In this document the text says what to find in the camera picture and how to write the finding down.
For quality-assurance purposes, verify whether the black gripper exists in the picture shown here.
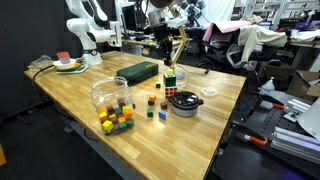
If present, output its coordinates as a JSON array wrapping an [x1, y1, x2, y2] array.
[[152, 24, 172, 66]]

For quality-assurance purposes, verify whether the yellow wooden block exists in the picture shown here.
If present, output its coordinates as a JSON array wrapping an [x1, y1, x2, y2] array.
[[167, 68, 174, 76]]

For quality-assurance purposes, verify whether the red wooden block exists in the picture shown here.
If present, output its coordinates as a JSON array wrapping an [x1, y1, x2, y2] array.
[[164, 60, 173, 67]]

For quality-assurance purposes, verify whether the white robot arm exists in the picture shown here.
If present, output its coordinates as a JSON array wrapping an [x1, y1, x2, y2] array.
[[142, 0, 190, 69]]

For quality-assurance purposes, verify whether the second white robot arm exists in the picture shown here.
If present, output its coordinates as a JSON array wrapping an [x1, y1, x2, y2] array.
[[65, 0, 122, 65]]

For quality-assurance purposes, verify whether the dark rubix cube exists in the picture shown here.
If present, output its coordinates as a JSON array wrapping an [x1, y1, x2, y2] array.
[[163, 74, 176, 87]]

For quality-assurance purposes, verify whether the white rubix cube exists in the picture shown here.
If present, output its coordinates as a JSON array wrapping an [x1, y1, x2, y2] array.
[[164, 86, 178, 99]]

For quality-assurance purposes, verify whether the orange wooden block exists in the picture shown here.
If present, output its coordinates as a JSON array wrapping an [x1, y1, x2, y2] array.
[[149, 95, 156, 102]]

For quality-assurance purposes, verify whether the purple wooden block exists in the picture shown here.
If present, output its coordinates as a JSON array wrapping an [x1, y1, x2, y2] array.
[[160, 102, 167, 110]]

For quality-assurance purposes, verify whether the blue wooden block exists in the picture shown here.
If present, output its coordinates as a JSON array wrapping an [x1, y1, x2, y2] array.
[[158, 110, 166, 120]]

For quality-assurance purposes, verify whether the green wooden block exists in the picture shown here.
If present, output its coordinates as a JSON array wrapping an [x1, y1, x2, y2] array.
[[147, 109, 153, 117]]

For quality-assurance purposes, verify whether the stack of plates and books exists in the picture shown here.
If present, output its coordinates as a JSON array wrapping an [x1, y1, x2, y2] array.
[[53, 51, 88, 74]]

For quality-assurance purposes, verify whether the dark green case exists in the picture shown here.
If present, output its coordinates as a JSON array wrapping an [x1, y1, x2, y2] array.
[[117, 61, 159, 86]]

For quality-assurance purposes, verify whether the black lidded grey pot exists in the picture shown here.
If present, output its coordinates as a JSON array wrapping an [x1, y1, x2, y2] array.
[[168, 91, 204, 117]]

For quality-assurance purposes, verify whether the clear plastic jar lid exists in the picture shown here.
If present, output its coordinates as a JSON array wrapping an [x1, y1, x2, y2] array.
[[201, 87, 218, 97]]

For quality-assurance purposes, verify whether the clear plastic jar of blocks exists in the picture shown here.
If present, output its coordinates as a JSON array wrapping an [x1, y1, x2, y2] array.
[[91, 76, 135, 136]]

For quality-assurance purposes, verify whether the black divider screen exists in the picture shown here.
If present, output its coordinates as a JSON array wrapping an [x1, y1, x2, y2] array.
[[0, 0, 82, 118]]

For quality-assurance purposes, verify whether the lamp power cable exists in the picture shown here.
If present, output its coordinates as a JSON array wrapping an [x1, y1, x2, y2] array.
[[176, 63, 211, 76]]

